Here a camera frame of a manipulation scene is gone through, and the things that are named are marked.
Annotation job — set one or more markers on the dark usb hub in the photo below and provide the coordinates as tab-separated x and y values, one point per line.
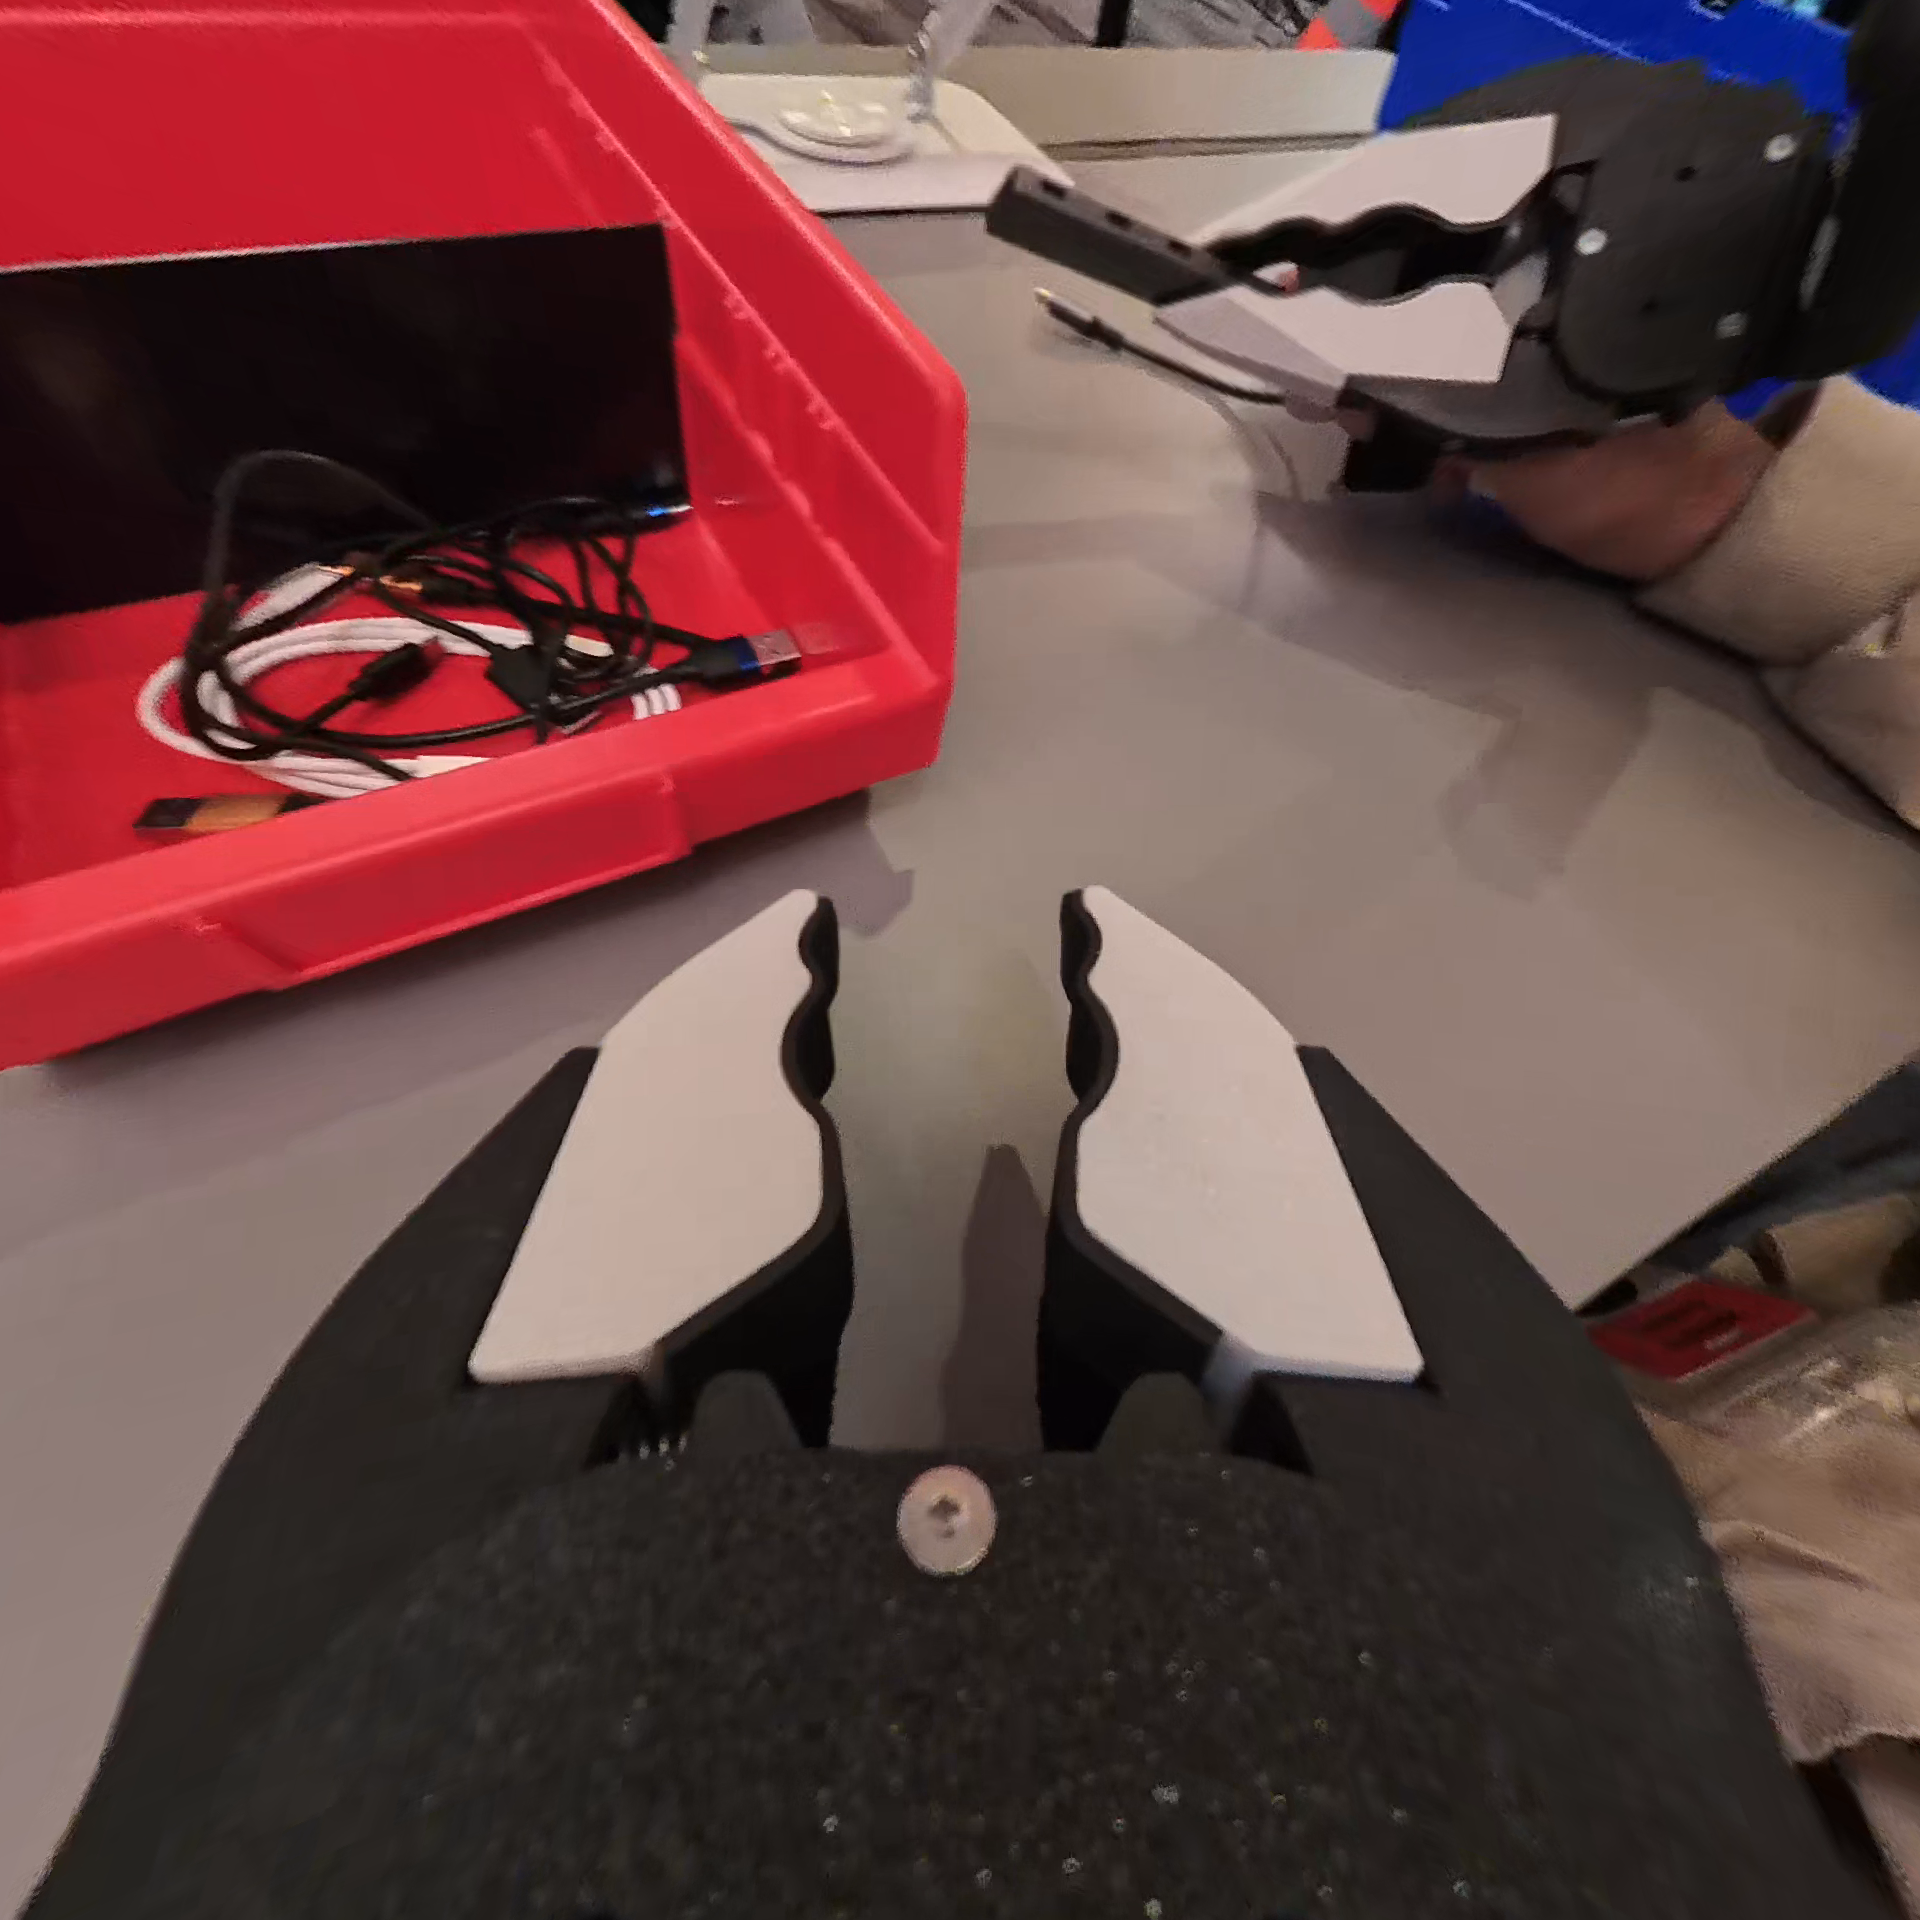
1080	225

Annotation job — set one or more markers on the red plastic bin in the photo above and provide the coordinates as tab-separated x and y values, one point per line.
451	118

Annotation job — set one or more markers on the person's right hand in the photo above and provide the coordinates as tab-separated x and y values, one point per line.
1635	503

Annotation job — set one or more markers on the blue plastic bin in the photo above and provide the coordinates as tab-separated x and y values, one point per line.
1575	37

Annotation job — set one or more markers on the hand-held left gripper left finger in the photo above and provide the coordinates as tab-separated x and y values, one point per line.
660	1198

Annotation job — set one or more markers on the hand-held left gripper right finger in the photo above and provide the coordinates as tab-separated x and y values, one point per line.
1228	1198

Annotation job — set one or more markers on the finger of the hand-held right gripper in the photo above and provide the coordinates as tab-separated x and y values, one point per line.
1378	339
1424	180

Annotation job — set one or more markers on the red badge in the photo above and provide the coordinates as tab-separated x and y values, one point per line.
1696	1333

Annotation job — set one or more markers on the grey desk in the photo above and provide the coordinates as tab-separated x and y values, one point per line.
1276	748

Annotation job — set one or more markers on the person's right forearm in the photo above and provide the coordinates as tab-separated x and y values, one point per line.
1831	598

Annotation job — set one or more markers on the black bin divider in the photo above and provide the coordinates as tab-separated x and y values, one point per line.
378	390

